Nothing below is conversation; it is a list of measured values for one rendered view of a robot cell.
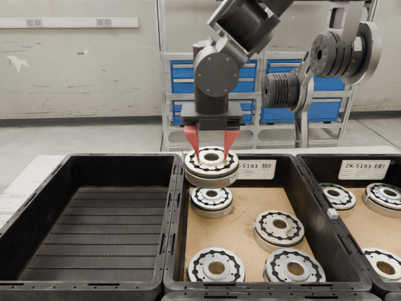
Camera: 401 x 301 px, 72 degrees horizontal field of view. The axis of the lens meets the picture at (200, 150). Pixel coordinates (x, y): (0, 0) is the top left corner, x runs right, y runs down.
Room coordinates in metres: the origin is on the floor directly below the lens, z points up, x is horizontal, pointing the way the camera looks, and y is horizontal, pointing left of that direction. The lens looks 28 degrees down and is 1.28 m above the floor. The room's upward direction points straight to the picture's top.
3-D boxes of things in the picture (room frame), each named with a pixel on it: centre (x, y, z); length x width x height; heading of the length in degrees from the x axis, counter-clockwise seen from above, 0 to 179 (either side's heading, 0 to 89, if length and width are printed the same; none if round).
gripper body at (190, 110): (0.45, -0.02, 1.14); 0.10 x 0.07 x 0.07; 89
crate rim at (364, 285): (0.45, -0.10, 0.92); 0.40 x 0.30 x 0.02; 0
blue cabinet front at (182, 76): (2.33, -0.11, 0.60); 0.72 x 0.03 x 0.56; 93
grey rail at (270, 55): (2.38, -0.51, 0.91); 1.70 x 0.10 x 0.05; 93
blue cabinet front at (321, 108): (2.37, -0.91, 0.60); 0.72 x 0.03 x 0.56; 93
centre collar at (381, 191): (0.56, -0.47, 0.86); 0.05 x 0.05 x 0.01
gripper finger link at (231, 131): (0.45, -0.03, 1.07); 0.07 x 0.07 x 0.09; 89
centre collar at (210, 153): (0.45, -0.02, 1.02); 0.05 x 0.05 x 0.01
